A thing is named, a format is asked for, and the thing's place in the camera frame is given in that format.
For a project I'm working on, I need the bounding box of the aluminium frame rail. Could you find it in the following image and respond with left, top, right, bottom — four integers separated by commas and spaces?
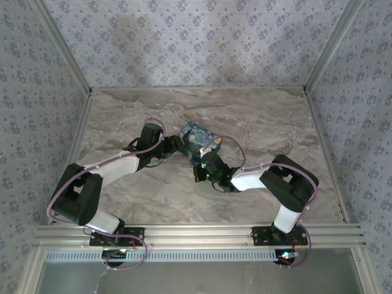
33, 224, 367, 248
304, 91, 350, 222
72, 91, 94, 168
91, 86, 306, 92

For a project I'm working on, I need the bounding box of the starry night print box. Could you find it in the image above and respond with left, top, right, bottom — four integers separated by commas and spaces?
177, 121, 223, 163

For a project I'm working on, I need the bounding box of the slotted grey cable duct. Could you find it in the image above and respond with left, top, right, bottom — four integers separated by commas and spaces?
45, 250, 295, 263

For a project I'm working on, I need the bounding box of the aluminium frame post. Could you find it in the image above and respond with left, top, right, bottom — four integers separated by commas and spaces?
302, 0, 366, 93
36, 0, 93, 93

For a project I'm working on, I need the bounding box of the small circuit board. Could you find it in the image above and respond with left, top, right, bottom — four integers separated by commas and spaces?
102, 249, 129, 265
275, 249, 303, 267

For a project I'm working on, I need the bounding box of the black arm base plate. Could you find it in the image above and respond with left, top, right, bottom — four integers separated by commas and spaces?
89, 227, 145, 247
252, 226, 307, 247

